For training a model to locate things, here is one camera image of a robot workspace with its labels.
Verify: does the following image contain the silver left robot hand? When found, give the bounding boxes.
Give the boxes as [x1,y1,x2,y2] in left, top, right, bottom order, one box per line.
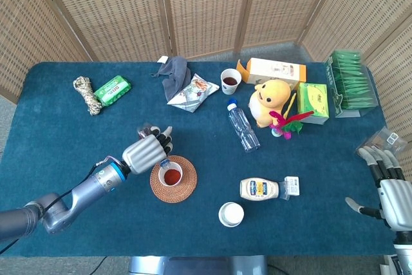
[122,126,174,175]

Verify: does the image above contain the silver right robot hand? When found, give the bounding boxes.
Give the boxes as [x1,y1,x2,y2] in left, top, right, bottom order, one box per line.
[344,146,412,232]

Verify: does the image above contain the small dark drink bottle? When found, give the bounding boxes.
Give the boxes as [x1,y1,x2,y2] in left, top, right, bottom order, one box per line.
[136,122,172,169]

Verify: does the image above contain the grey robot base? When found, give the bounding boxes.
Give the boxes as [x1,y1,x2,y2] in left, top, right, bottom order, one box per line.
[128,255,268,275]

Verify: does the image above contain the paper cup with green print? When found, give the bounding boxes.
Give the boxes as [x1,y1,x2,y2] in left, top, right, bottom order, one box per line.
[158,161,183,187]

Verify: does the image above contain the clear water bottle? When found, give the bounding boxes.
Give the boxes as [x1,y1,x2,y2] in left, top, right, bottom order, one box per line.
[227,99,261,153]

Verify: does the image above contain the paper cup with flower print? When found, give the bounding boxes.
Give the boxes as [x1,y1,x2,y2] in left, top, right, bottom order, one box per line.
[220,68,243,96]

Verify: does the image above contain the mayonnaise squeeze bottle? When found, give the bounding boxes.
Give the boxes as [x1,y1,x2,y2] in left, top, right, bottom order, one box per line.
[239,176,301,202]

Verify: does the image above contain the round woven rattan coaster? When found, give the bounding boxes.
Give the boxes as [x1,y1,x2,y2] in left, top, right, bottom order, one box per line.
[149,155,198,204]

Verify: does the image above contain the clear plastic packet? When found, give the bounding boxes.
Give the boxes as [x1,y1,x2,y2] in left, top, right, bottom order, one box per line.
[355,126,408,160]

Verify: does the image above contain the green tissue pack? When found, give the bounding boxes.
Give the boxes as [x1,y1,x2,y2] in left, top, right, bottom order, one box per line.
[94,75,133,107]

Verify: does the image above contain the blue table cloth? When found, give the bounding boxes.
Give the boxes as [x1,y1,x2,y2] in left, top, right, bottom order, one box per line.
[0,61,412,258]

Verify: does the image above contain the silver snack bag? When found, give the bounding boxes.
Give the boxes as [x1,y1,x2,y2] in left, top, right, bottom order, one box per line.
[166,73,220,113]

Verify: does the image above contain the crumpled grey cloth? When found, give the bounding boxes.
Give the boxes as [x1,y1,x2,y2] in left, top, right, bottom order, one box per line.
[150,56,192,101]

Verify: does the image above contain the clear box of green sachets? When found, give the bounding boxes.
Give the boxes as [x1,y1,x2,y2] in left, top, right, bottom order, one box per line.
[324,50,380,119]

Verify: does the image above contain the green yellow tissue box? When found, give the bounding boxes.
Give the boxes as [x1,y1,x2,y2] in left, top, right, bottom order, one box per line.
[296,82,330,125]

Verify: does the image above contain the yellow plush toy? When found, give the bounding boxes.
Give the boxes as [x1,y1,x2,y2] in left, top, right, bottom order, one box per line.
[248,79,292,129]

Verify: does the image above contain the colourful feather shuttlecock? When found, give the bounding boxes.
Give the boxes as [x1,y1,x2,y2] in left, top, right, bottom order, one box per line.
[268,92,315,141]

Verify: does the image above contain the woven folding screen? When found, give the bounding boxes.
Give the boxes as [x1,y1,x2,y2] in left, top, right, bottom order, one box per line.
[0,0,412,198]

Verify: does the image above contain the orange and white carton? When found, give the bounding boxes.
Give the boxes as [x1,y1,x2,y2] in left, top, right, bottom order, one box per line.
[236,57,307,85]

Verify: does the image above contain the coiled speckled rope bundle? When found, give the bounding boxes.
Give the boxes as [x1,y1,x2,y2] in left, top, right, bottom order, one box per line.
[73,75,103,117]

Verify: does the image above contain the black floor cable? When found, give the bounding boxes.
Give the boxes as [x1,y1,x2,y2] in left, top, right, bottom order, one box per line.
[89,256,109,275]

